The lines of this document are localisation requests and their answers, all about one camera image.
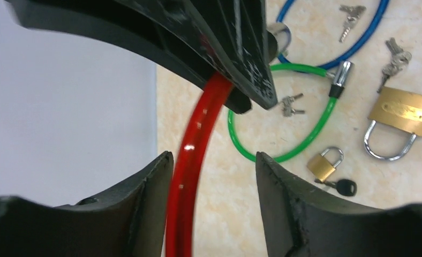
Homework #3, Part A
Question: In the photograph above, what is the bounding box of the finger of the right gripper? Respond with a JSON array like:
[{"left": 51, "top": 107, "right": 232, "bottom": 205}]
[
  {"left": 5, "top": 0, "right": 252, "bottom": 115},
  {"left": 123, "top": 1, "right": 277, "bottom": 110}
]

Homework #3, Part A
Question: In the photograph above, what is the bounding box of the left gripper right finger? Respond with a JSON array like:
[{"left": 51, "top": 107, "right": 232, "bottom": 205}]
[{"left": 255, "top": 152, "right": 422, "bottom": 256}]

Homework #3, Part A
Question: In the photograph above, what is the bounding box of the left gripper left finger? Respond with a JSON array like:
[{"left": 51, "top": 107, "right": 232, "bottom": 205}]
[{"left": 0, "top": 151, "right": 174, "bottom": 256}]

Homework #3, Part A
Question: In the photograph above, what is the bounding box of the blue cable lock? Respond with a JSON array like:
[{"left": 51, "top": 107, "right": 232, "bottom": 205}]
[{"left": 267, "top": 0, "right": 391, "bottom": 70}]

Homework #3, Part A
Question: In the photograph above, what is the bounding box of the red cable lock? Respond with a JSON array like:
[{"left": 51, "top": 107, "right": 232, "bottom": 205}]
[{"left": 165, "top": 72, "right": 233, "bottom": 256}]

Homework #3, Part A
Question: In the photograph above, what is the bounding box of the small brass padlock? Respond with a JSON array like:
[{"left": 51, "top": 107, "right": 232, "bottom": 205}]
[{"left": 306, "top": 146, "right": 344, "bottom": 182}]

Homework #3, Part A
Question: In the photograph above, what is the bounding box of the black-headed key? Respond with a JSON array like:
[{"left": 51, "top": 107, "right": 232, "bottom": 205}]
[{"left": 314, "top": 178, "right": 357, "bottom": 196}]

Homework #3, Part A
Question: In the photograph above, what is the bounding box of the green lock key pair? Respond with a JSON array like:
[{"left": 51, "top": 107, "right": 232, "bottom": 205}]
[{"left": 278, "top": 93, "right": 306, "bottom": 118}]

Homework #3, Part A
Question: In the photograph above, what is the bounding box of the green cable lock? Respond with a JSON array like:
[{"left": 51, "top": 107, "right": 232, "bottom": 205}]
[{"left": 227, "top": 61, "right": 353, "bottom": 163}]

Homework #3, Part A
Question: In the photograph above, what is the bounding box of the small key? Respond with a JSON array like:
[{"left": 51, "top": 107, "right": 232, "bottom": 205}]
[{"left": 339, "top": 4, "right": 366, "bottom": 43}]

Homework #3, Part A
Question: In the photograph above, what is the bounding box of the large brass padlock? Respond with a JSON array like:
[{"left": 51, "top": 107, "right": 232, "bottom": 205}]
[{"left": 363, "top": 87, "right": 422, "bottom": 161}]

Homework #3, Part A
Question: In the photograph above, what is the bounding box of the silver key bunch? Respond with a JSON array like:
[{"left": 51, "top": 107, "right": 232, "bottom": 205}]
[{"left": 376, "top": 37, "right": 412, "bottom": 93}]

